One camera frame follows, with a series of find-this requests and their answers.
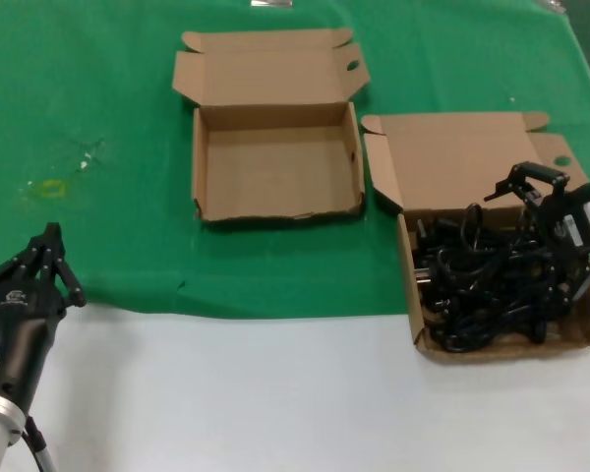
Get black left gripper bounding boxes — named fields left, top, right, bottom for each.
left=0, top=221, right=88, bottom=409

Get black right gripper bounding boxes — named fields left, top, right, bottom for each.
left=484, top=160, right=590, bottom=309

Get open cardboard box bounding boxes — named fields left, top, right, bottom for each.
left=361, top=111, right=590, bottom=366

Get open cardboard box torn rim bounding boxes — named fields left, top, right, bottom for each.
left=171, top=28, right=372, bottom=225

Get green table cloth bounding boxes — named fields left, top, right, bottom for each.
left=0, top=0, right=590, bottom=324

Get tangled black power cords pile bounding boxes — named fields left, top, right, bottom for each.
left=412, top=204, right=590, bottom=354

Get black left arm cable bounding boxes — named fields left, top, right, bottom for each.
left=22, top=415, right=58, bottom=472

